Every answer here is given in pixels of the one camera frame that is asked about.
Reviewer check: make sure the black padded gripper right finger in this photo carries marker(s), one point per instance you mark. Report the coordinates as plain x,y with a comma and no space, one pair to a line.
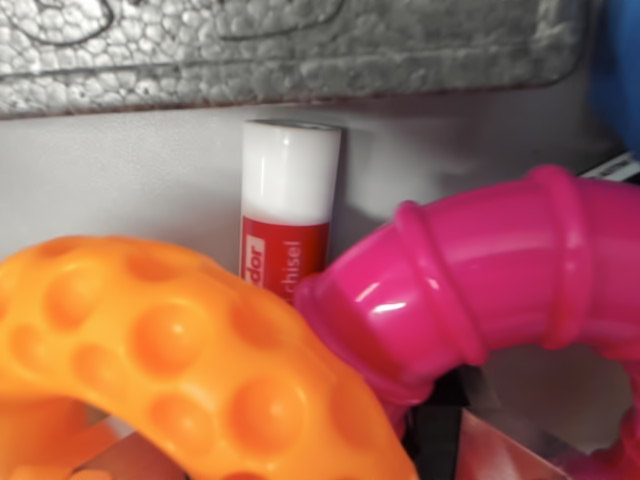
435,440

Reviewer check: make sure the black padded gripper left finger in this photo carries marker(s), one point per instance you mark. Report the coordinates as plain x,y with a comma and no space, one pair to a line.
125,460

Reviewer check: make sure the red dry-erase marker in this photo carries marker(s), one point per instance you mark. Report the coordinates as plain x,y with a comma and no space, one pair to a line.
287,185

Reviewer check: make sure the blue foam polyhedron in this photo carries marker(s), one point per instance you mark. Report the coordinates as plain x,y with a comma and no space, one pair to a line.
617,65

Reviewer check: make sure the grey foam eraser block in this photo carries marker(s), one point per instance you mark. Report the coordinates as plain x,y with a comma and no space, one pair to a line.
300,45

